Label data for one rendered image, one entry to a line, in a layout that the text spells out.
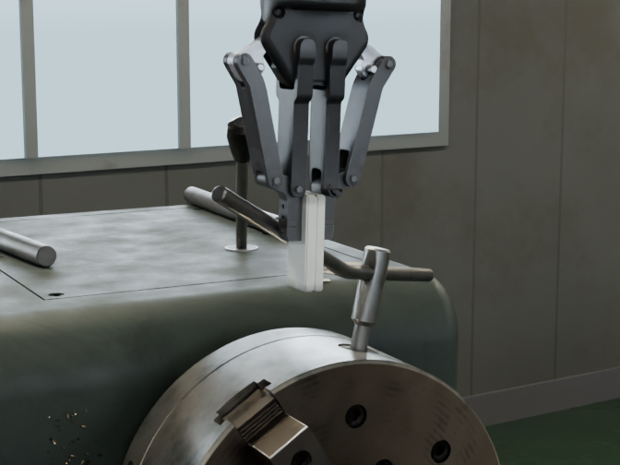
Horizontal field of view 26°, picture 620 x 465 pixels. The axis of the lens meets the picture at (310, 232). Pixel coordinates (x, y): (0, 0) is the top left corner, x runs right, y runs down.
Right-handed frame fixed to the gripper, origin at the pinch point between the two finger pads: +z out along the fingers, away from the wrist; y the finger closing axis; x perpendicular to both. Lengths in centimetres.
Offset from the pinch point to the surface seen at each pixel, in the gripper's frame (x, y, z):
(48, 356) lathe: 21.0, -12.9, 12.4
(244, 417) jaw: 5.4, -2.1, 14.5
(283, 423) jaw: 3.1, 0.2, 14.6
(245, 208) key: -1.6, -5.5, -2.8
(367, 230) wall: 300, 178, 50
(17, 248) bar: 49, -8, 8
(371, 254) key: 8.5, 10.5, 2.9
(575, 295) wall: 308, 274, 80
